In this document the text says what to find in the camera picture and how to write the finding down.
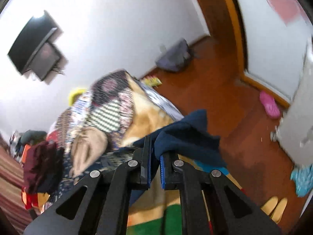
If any striped rug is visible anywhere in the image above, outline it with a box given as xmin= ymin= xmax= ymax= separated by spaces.
xmin=0 ymin=146 xmax=33 ymax=229

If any yellow packet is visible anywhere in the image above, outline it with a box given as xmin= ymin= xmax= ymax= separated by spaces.
xmin=142 ymin=76 xmax=162 ymax=88

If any maroon folded garment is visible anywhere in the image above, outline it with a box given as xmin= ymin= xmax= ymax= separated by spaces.
xmin=22 ymin=141 xmax=65 ymax=194

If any patterned blanket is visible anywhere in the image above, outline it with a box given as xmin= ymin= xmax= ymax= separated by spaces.
xmin=40 ymin=70 xmax=186 ymax=213

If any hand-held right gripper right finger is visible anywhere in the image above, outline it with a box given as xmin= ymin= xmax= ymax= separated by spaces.
xmin=159 ymin=151 xmax=282 ymax=235

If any grey bag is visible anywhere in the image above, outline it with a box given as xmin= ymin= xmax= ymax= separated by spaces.
xmin=155 ymin=39 xmax=193 ymax=73

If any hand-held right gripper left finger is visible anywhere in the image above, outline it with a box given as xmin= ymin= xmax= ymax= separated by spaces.
xmin=23 ymin=135 xmax=153 ymax=235

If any colourful green mat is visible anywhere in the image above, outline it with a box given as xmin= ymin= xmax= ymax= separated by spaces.
xmin=127 ymin=160 xmax=246 ymax=235

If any wooden door frame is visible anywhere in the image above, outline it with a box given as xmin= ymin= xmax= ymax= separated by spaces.
xmin=217 ymin=0 xmax=292 ymax=108

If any white cabinet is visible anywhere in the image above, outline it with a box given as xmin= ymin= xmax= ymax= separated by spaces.
xmin=276 ymin=35 xmax=313 ymax=170

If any pink slipper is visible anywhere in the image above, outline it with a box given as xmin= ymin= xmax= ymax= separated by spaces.
xmin=259 ymin=90 xmax=281 ymax=119

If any navy blue garment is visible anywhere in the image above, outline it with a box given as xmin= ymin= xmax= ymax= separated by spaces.
xmin=108 ymin=109 xmax=228 ymax=208

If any yellow object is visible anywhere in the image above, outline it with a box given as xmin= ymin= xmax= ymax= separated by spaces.
xmin=68 ymin=88 xmax=88 ymax=106

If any teal cloth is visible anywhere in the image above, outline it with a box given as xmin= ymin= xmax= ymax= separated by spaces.
xmin=290 ymin=164 xmax=313 ymax=198

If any tan print blanket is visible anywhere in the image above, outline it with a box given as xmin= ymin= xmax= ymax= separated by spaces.
xmin=121 ymin=75 xmax=178 ymax=148

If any beige cloth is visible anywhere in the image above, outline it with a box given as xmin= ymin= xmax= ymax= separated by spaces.
xmin=68 ymin=127 xmax=108 ymax=178

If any black wall television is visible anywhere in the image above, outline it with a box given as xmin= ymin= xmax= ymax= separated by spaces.
xmin=7 ymin=10 xmax=63 ymax=82

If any yellow slipper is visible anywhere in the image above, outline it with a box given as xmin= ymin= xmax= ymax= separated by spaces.
xmin=270 ymin=197 xmax=289 ymax=225
xmin=260 ymin=196 xmax=279 ymax=217

